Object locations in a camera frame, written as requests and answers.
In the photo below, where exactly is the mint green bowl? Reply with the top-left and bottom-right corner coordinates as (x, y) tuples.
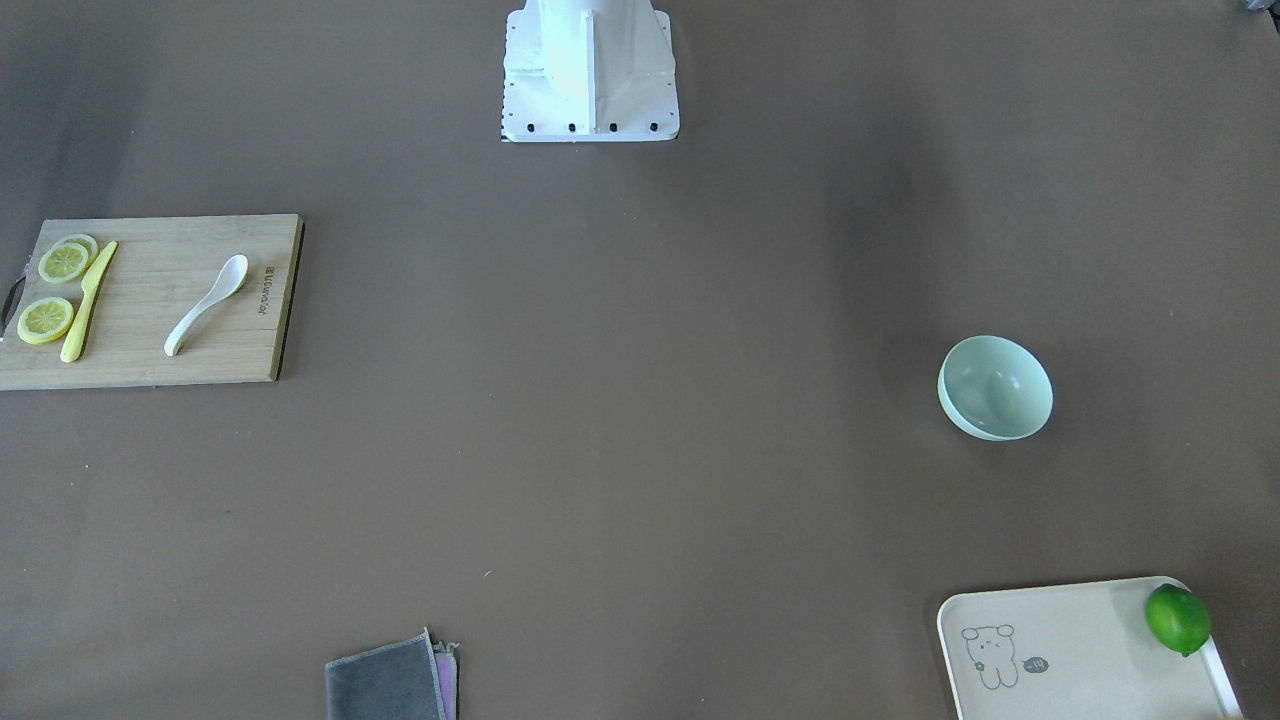
(937, 334), (1055, 442)

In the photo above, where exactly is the green lime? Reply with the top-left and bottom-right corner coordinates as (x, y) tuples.
(1144, 583), (1212, 657)

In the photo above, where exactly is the white ceramic spoon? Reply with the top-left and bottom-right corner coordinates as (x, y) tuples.
(163, 254), (250, 357)

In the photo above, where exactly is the upper lemon slice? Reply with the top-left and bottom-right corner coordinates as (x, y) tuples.
(37, 234), (99, 284)

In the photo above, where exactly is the beige cartoon tray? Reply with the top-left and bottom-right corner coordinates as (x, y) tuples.
(936, 577), (1244, 719)

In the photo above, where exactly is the lower lemon slice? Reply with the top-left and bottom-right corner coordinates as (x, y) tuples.
(15, 297), (76, 345)

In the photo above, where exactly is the lemon slice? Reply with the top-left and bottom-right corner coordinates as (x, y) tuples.
(15, 297), (76, 345)
(37, 234), (99, 284)

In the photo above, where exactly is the grey folded cloth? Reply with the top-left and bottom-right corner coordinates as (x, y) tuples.
(325, 628), (460, 719)

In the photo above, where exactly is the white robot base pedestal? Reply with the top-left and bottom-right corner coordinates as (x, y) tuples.
(500, 1), (681, 143)

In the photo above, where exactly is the yellow plastic knife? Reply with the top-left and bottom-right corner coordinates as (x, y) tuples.
(60, 241), (119, 363)

